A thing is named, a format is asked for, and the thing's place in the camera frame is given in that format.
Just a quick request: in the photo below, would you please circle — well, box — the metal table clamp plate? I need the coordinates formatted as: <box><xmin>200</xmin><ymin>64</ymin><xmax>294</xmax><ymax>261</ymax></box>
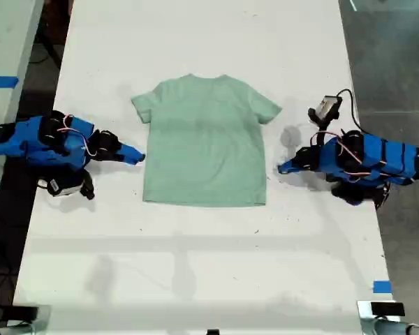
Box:
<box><xmin>19</xmin><ymin>304</ymin><xmax>52</xmax><ymax>335</ymax></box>
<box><xmin>356</xmin><ymin>299</ymin><xmax>411</xmax><ymax>335</ymax></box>

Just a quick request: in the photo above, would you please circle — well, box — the square blue tape piece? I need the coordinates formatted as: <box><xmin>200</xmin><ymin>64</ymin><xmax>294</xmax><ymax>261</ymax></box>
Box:
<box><xmin>372</xmin><ymin>280</ymin><xmax>392</xmax><ymax>295</ymax></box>

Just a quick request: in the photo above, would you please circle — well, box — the pale green T-shirt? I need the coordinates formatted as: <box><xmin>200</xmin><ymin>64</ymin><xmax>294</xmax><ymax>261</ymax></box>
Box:
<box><xmin>131</xmin><ymin>73</ymin><xmax>283</xmax><ymax>208</ymax></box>

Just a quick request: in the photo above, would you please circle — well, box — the white side table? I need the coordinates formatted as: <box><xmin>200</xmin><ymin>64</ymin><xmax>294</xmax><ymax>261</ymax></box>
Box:
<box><xmin>0</xmin><ymin>0</ymin><xmax>45</xmax><ymax>224</ymax></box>

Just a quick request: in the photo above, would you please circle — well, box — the black camera cable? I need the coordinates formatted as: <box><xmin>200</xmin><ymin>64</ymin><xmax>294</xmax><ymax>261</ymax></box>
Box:
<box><xmin>336</xmin><ymin>88</ymin><xmax>366</xmax><ymax>134</ymax></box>

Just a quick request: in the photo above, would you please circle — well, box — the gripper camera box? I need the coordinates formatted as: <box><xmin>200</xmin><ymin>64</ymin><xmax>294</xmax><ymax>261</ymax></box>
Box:
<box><xmin>37</xmin><ymin>168</ymin><xmax>96</xmax><ymax>200</ymax></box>
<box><xmin>307</xmin><ymin>94</ymin><xmax>344</xmax><ymax>140</ymax></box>

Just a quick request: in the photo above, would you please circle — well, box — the black floor cable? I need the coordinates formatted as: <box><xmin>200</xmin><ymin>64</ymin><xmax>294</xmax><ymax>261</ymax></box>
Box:
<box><xmin>29</xmin><ymin>40</ymin><xmax>63</xmax><ymax>68</ymax></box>

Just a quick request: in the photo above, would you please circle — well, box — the small black box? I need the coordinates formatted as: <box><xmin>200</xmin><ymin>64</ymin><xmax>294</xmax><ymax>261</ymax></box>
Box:
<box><xmin>1</xmin><ymin>304</ymin><xmax>39</xmax><ymax>320</ymax></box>
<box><xmin>370</xmin><ymin>301</ymin><xmax>406</xmax><ymax>318</ymax></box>

